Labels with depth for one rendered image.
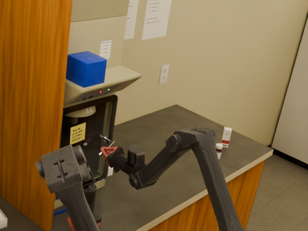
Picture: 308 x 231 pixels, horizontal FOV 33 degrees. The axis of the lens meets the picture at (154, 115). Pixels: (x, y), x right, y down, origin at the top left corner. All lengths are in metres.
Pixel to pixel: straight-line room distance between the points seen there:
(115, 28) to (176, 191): 0.81
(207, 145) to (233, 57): 2.25
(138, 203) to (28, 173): 0.51
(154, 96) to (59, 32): 1.50
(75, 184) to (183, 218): 1.33
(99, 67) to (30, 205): 0.61
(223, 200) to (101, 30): 0.78
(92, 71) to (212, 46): 1.76
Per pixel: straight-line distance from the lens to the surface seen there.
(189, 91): 3.40
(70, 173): 1.15
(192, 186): 2.42
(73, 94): 1.80
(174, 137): 1.59
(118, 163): 2.01
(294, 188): 4.62
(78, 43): 1.85
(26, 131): 1.92
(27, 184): 2.01
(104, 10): 1.90
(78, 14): 1.82
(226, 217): 1.54
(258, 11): 3.85
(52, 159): 1.21
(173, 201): 2.28
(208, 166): 1.54
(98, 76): 1.82
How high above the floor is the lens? 2.18
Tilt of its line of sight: 24 degrees down
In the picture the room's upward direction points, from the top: 10 degrees clockwise
